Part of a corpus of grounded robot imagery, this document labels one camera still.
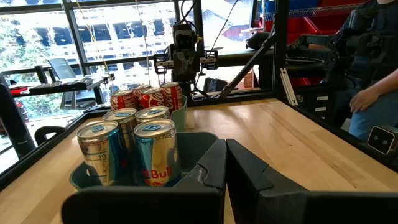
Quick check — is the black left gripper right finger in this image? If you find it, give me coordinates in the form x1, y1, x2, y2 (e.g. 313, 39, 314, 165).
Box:
226, 138, 398, 224

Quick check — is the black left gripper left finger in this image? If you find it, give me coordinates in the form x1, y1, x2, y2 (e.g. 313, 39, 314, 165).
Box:
61, 139, 227, 224

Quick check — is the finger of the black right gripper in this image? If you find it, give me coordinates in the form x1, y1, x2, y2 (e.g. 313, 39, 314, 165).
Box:
173, 52, 187, 82
185, 52, 200, 82

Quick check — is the red Coca-Cola can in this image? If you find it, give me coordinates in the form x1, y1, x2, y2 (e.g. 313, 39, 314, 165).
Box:
110, 90, 137, 111
138, 88, 165, 110
160, 82, 184, 114
132, 84, 152, 100

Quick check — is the blue silver Red Bull can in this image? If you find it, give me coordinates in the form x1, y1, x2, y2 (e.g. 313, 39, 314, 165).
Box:
133, 118, 182, 187
135, 106, 171, 124
76, 120, 121, 187
102, 107, 138, 150

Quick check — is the dark blue plastic bin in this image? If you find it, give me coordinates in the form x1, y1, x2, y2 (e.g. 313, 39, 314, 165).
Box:
68, 131, 218, 191

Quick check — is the black bag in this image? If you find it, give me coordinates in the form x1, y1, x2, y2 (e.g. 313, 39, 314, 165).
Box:
203, 77, 229, 93

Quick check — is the green plastic bin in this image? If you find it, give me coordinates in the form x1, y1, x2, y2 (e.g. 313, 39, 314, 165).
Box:
170, 95, 188, 133

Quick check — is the black round object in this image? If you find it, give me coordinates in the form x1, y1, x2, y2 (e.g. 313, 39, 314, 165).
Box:
245, 30, 272, 51

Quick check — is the blue storage bin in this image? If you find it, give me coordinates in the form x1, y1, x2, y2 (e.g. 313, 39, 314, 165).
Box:
266, 0, 321, 13

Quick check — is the black desk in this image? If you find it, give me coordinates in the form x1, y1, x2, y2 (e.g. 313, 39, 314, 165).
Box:
9, 65, 116, 108

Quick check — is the red storage bin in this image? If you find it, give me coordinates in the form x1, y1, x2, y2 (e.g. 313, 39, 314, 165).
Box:
287, 14, 354, 37

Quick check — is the grey office chair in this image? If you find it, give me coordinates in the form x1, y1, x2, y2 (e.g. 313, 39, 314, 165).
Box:
46, 57, 97, 110

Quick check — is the black keyboard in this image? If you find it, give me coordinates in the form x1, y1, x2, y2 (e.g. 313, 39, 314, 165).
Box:
29, 77, 94, 91

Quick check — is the person's hand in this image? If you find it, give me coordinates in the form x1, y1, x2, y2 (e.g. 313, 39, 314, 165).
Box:
349, 87, 381, 114

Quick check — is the person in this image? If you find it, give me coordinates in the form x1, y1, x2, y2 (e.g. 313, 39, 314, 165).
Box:
334, 0, 398, 141

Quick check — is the black office chair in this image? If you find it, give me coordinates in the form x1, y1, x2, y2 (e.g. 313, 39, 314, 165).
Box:
0, 73, 66, 159

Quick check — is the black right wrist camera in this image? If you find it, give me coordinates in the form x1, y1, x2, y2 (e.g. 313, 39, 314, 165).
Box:
172, 23, 198, 50

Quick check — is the black metal rig frame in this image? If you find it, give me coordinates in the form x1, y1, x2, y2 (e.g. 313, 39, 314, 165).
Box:
0, 0, 398, 190

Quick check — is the silver metal bracket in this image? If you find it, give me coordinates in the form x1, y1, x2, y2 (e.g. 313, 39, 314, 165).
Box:
279, 67, 300, 106

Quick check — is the yellow hanging cord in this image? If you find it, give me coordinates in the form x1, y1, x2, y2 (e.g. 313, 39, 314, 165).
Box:
76, 0, 109, 78

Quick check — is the black window frame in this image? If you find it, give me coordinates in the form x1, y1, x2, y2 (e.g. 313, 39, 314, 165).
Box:
0, 0, 280, 82

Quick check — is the black table-level camera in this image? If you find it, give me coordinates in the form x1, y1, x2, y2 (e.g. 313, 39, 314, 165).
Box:
366, 124, 398, 156

